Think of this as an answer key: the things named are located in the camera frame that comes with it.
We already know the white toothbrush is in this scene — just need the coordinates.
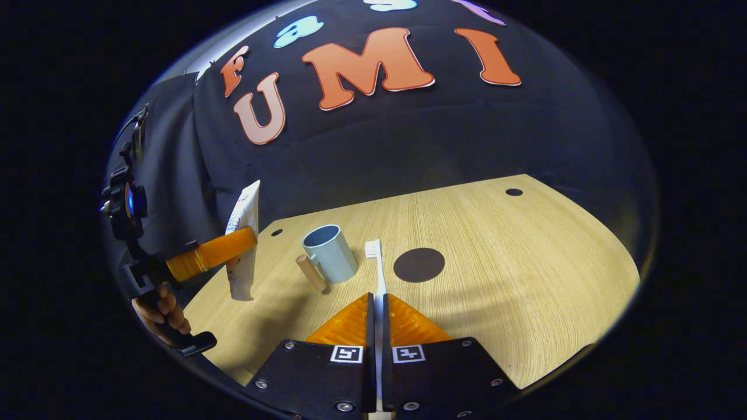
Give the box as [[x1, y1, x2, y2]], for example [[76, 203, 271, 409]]
[[364, 239, 389, 416]]

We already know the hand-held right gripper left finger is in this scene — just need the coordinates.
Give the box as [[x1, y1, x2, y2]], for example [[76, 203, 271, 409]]
[[245, 293, 377, 418]]

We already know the dark round coaster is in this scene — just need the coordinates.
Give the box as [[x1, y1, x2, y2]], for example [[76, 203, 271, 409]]
[[393, 248, 446, 284]]

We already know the black backdrop cloth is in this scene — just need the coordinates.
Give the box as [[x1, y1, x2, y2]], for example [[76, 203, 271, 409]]
[[105, 0, 660, 281]]

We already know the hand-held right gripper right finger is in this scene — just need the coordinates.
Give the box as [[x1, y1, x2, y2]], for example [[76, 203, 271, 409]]
[[382, 293, 521, 418]]

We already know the white toothpaste tube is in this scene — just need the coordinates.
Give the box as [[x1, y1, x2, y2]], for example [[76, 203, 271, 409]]
[[225, 180, 262, 302]]

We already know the light blue cup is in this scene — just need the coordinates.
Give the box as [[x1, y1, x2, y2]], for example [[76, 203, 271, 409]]
[[295, 225, 359, 293]]

